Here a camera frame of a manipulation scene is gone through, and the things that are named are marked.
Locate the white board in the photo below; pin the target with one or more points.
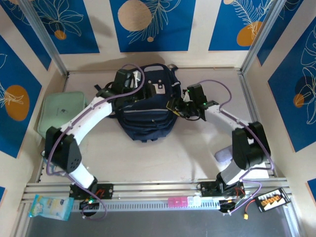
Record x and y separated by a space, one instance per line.
266 172

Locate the grey metal plate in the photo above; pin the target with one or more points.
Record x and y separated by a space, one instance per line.
158 224

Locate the clear white pill box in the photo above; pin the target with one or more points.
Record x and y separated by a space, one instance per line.
194 201

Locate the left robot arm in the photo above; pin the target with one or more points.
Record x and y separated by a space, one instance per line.
84 121

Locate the light blue stethoscope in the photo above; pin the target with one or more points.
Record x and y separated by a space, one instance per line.
43 153

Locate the black orange charger board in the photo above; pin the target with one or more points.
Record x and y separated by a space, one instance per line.
271 200

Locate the navy blue backpack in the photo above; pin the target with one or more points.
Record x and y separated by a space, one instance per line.
145 121

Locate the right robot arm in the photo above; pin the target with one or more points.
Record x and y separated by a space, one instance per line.
249 148

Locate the mint green zip case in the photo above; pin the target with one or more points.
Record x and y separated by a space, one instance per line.
56 111

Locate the pink pill box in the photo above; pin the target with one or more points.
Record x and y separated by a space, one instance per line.
177 202

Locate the blue wet wipes packet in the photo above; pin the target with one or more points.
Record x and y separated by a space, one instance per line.
49 207

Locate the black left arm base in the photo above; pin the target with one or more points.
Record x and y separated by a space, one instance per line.
107 191

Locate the aluminium mounting rail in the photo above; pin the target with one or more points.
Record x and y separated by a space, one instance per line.
153 188

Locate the aluminium frame post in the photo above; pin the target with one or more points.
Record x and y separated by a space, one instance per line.
47 42
261 37

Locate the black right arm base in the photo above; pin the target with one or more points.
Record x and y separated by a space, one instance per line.
207 188

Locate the yellow plug power lead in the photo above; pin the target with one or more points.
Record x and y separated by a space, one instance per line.
245 216

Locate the aluminium side rail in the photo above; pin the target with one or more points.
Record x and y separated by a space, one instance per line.
248 93

